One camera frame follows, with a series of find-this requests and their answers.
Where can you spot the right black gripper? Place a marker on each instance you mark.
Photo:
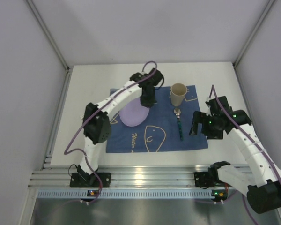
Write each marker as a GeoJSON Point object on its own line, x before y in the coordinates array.
{"type": "Point", "coordinates": [200, 118]}

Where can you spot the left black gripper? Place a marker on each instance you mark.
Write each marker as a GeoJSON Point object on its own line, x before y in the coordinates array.
{"type": "Point", "coordinates": [148, 100]}

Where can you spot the purple plate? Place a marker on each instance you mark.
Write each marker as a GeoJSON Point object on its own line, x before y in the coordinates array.
{"type": "Point", "coordinates": [133, 114]}

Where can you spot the spoon with teal handle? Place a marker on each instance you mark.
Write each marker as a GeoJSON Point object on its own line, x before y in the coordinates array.
{"type": "Point", "coordinates": [177, 112]}

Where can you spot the beige paper cup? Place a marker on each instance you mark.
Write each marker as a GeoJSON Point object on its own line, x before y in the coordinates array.
{"type": "Point", "coordinates": [177, 94]}

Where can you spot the blue fish placemat cloth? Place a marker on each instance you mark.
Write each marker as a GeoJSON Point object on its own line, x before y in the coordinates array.
{"type": "Point", "coordinates": [159, 131]}

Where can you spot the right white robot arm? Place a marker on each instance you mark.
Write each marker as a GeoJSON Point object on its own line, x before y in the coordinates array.
{"type": "Point", "coordinates": [263, 190]}

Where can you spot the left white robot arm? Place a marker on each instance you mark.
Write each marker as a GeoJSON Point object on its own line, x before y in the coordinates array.
{"type": "Point", "coordinates": [97, 117]}

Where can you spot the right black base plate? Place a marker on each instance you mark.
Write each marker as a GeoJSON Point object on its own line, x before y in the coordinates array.
{"type": "Point", "coordinates": [204, 180]}

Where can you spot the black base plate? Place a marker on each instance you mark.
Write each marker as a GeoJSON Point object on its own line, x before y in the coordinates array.
{"type": "Point", "coordinates": [204, 180]}
{"type": "Point", "coordinates": [77, 181]}

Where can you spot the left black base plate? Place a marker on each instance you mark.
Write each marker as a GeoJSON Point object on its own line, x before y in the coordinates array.
{"type": "Point", "coordinates": [77, 181]}

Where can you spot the perforated cable tray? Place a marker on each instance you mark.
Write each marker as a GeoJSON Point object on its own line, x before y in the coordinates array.
{"type": "Point", "coordinates": [132, 194]}

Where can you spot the aluminium mounting rail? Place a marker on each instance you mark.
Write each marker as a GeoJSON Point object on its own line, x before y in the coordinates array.
{"type": "Point", "coordinates": [123, 177]}

